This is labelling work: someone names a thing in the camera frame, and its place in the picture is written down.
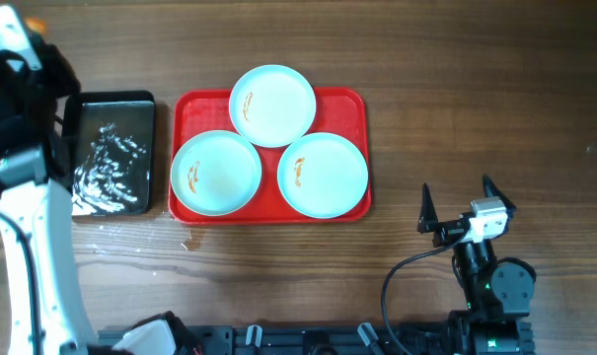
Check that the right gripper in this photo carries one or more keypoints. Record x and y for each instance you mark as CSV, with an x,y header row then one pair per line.
x,y
448,230

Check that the white plate top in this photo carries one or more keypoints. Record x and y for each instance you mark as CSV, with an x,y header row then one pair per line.
x,y
272,106

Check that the white plate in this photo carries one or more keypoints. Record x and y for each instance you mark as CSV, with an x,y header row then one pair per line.
x,y
216,173
322,175
272,106

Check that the green orange sponge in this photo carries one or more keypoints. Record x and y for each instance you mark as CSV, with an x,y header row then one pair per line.
x,y
36,25

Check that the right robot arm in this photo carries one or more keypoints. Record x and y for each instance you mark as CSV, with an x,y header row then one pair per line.
x,y
498,291

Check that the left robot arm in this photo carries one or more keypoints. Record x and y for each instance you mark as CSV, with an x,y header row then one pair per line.
x,y
37,156

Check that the red plastic tray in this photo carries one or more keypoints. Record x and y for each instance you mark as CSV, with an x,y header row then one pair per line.
x,y
340,111

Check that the black water tray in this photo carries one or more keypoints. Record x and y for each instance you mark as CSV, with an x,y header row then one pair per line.
x,y
112,139

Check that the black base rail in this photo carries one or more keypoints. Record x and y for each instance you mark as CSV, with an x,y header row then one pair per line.
x,y
327,340

